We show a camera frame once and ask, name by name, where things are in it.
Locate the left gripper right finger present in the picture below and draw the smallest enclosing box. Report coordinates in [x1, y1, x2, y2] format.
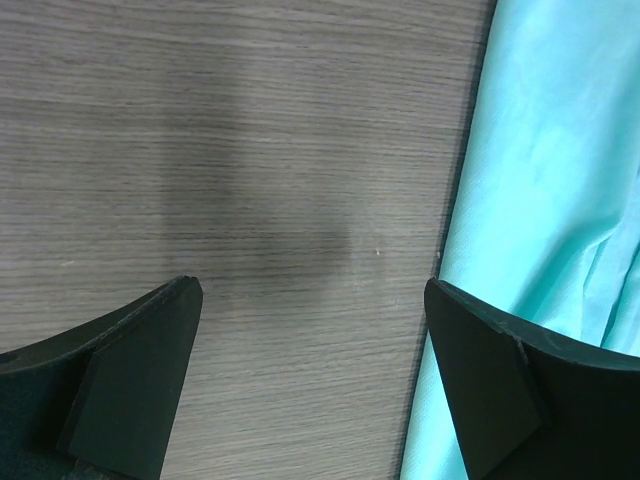
[424, 279, 639, 479]

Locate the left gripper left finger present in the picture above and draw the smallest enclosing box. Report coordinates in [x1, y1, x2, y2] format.
[1, 276, 203, 479]

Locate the teal t shirt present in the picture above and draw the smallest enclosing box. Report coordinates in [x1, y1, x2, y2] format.
[397, 0, 640, 480]

